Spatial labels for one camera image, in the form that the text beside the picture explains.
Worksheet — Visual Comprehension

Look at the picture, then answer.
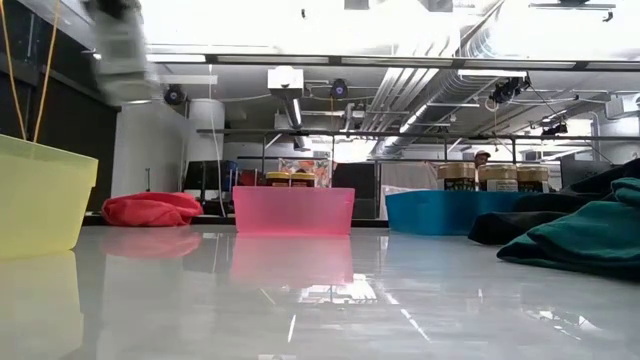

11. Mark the black metal railing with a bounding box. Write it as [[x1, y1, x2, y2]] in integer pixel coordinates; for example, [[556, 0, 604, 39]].
[[196, 128, 640, 194]]

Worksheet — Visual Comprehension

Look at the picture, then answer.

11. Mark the black background screen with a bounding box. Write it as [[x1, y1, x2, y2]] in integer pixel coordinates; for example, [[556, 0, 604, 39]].
[[332, 162, 377, 221]]

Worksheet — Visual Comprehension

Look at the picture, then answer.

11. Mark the black partition panel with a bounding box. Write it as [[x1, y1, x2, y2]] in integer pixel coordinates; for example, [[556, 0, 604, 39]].
[[0, 0, 121, 216]]

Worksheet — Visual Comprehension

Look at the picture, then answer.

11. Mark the dark background monitor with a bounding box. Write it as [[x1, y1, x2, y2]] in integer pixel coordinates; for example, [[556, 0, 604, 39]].
[[559, 158, 615, 190]]

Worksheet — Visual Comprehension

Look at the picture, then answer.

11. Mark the white ceiling fixture box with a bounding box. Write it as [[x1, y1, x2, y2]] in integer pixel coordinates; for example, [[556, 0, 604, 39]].
[[267, 65, 305, 99]]

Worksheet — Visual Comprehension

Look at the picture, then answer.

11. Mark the white-lid glass spice jar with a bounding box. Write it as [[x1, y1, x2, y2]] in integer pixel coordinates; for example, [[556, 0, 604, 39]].
[[92, 9, 162, 106]]

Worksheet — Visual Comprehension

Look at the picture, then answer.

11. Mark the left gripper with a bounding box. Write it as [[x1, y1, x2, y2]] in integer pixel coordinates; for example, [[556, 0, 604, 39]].
[[82, 0, 146, 26]]

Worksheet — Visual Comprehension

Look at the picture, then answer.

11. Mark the black cloth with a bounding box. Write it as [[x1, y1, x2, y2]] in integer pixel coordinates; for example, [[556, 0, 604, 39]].
[[468, 158, 640, 246]]

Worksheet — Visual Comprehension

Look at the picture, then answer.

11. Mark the dark green cloth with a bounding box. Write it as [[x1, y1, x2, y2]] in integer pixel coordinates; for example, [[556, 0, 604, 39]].
[[496, 177, 640, 281]]

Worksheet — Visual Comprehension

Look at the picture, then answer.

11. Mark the white cylindrical column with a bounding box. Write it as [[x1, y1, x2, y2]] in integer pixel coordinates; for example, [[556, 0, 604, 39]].
[[187, 98, 226, 162]]

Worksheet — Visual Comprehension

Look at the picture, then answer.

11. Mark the colourful background poster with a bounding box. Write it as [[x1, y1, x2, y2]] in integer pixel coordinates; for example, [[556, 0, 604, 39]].
[[277, 157, 332, 189]]

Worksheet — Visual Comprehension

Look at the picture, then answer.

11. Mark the black round ceiling camera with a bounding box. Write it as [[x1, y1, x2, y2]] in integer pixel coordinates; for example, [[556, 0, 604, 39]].
[[164, 85, 186, 106], [329, 78, 350, 100]]

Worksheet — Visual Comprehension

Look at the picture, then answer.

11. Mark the corrugated silver ceiling duct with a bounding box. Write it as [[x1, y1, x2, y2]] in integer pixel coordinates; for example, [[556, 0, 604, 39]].
[[372, 24, 531, 156]]

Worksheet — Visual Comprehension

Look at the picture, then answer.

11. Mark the yellow hanging cable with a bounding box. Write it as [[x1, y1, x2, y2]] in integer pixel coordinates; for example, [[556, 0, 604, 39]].
[[0, 0, 27, 141], [33, 0, 61, 144]]

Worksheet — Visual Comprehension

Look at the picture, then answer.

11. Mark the yellow-lid brown spice jar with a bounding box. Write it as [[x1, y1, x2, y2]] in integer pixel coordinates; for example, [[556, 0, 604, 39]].
[[290, 171, 317, 189], [265, 171, 292, 189]]

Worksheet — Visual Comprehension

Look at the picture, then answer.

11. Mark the tan-lid spice jar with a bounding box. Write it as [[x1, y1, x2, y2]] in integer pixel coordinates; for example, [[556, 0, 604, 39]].
[[478, 164, 519, 193], [437, 161, 477, 192], [516, 165, 550, 194]]

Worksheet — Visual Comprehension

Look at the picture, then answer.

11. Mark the blue plastic bin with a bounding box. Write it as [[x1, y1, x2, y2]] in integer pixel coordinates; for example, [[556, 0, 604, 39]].
[[384, 189, 525, 236]]

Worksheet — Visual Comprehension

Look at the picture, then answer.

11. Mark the yellow plastic bin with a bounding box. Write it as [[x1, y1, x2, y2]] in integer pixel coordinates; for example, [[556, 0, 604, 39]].
[[0, 133, 100, 260]]

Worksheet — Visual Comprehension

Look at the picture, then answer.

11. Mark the white hanging cable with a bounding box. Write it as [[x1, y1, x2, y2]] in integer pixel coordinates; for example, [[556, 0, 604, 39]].
[[207, 64, 227, 217]]

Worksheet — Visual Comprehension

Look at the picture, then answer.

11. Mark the black overhead camera rig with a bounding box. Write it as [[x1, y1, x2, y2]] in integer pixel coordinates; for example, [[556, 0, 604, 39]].
[[488, 74, 532, 105]]

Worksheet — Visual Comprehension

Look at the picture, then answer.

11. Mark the pink plastic bin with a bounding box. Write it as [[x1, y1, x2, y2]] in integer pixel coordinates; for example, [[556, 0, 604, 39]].
[[231, 186, 356, 236]]

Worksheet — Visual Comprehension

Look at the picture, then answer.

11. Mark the red cloth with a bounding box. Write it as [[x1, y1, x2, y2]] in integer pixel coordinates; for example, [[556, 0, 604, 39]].
[[101, 191, 204, 228]]

